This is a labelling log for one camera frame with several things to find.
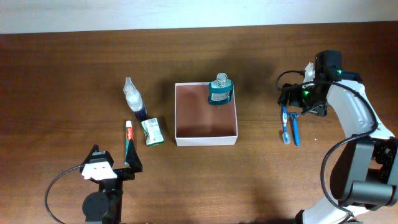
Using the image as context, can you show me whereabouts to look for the blue white toothbrush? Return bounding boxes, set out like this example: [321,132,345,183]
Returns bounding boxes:
[281,106,291,144]

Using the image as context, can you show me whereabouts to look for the green white soap packet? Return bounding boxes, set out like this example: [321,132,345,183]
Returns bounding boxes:
[141,118,164,147]

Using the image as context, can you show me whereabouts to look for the purple foaming soap pump bottle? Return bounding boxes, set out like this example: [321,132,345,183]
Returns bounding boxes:
[123,77,147,121]

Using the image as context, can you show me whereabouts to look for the blue disposable razor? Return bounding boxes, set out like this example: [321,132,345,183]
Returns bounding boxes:
[287,113,300,146]

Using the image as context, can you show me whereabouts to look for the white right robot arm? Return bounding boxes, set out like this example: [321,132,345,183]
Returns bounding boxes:
[277,50,397,224]

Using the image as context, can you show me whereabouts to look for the teal mouthwash bottle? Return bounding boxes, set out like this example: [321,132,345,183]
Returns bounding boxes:
[208,73,234,105]

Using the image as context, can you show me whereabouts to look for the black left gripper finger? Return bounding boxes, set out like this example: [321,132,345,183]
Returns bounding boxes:
[82,144,99,164]
[125,139,143,173]

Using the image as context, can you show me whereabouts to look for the pink cardboard box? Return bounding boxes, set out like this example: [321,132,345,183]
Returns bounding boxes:
[174,82,238,147]

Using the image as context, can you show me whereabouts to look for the red green toothpaste tube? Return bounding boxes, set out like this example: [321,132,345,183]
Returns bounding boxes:
[125,120,134,165]

